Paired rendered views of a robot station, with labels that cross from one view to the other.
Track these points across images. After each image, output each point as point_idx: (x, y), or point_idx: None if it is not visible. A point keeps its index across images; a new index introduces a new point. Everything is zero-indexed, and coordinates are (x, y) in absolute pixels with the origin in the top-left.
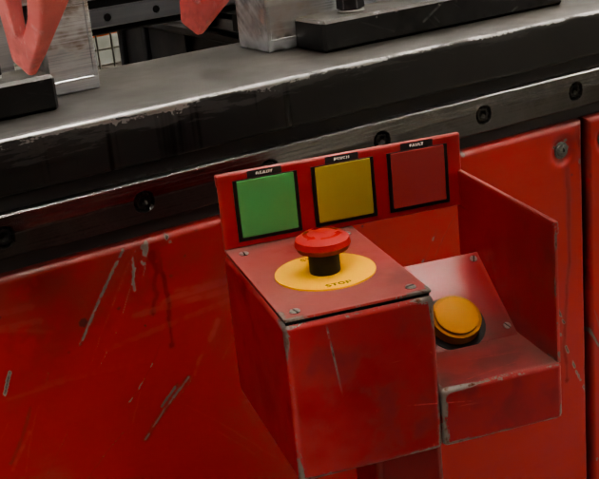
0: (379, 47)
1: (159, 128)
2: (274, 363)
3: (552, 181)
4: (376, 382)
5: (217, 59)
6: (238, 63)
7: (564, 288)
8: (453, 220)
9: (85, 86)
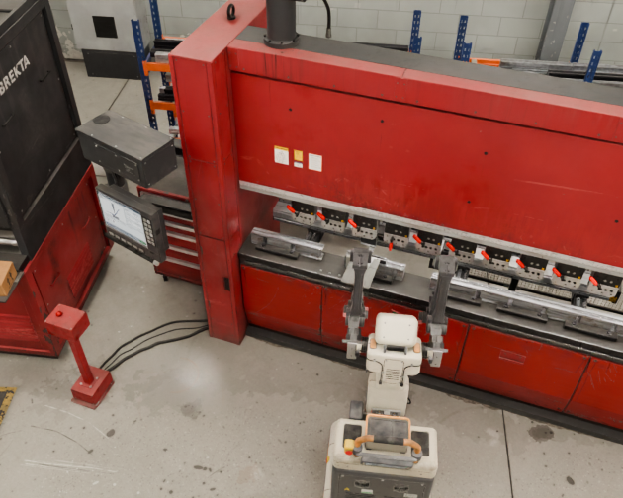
0: None
1: (397, 295)
2: None
3: (460, 328)
4: None
5: (422, 284)
6: (421, 288)
7: (459, 341)
8: None
9: (400, 280)
